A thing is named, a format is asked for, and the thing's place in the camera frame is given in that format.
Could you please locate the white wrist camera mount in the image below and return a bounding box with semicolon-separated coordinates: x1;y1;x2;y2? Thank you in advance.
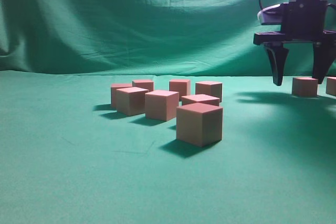
257;4;284;25

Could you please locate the pink foam cube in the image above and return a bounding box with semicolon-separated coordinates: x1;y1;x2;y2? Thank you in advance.
181;94;220;106
132;79;154;92
169;79;191;101
325;77;336;96
195;81;223;102
110;83;132;109
291;77;318;98
116;87;148;116
176;103;224;147
145;90;179;121

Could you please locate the green cloth backdrop and cover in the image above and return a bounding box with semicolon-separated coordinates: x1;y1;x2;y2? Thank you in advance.
1;0;335;223

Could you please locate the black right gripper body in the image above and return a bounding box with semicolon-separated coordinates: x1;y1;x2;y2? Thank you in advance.
253;0;335;45

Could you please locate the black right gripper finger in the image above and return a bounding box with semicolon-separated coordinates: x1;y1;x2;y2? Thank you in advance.
312;42;335;84
264;43;289;86

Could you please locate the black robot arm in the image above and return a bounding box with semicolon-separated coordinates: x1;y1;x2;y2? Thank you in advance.
253;0;335;86

